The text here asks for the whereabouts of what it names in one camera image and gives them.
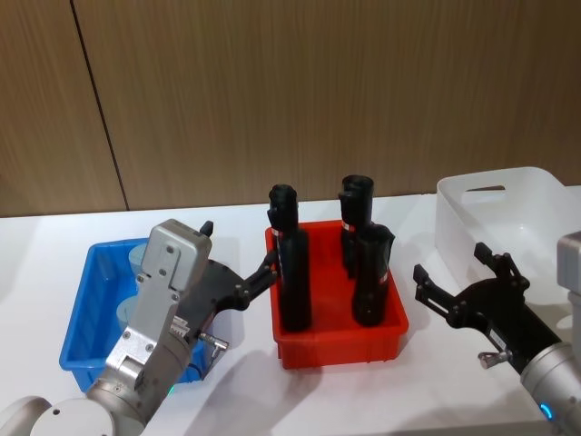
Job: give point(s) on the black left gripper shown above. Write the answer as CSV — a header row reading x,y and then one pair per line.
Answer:
x,y
213,290

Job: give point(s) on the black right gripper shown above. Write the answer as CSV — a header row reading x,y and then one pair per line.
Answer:
x,y
499,313

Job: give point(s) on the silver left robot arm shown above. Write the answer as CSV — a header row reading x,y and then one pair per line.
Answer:
x,y
150,318

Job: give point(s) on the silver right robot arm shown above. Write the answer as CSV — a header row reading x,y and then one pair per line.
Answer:
x,y
554,377

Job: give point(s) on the black bottle-shaped tool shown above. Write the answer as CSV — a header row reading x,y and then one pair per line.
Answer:
x,y
295,272
372,281
356,204

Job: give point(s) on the pale blue cylinder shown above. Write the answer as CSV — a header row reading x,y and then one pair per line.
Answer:
x,y
127,315
136,261

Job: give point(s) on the red plastic bin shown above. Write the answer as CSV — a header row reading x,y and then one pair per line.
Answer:
x,y
331,343

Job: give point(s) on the blue plastic bin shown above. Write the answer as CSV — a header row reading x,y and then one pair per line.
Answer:
x,y
95,309

